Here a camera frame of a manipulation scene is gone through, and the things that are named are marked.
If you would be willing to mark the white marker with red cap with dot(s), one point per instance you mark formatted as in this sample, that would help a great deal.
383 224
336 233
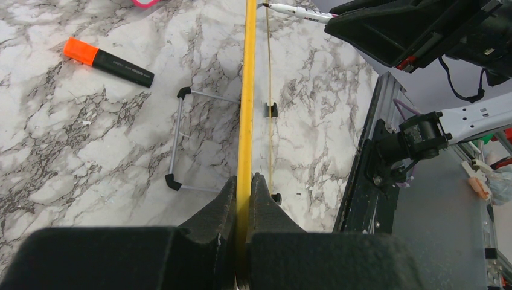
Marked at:
300 12

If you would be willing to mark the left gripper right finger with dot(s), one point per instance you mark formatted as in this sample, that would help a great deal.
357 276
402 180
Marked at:
281 255

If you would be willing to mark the pink framed whiteboard with writing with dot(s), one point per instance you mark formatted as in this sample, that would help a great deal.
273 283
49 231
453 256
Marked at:
145 3

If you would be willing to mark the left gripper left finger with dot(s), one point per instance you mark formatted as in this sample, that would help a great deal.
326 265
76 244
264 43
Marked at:
197 254

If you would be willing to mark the black orange eraser marker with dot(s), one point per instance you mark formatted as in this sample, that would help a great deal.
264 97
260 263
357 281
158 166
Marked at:
107 62

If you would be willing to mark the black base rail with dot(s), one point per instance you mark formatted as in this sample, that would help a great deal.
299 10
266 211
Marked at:
366 207

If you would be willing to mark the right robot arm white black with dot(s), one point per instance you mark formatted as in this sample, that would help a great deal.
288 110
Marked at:
423 136

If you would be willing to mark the yellow framed whiteboard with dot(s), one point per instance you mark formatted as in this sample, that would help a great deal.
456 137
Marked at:
254 137

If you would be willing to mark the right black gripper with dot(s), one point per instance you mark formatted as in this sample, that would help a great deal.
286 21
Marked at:
409 35

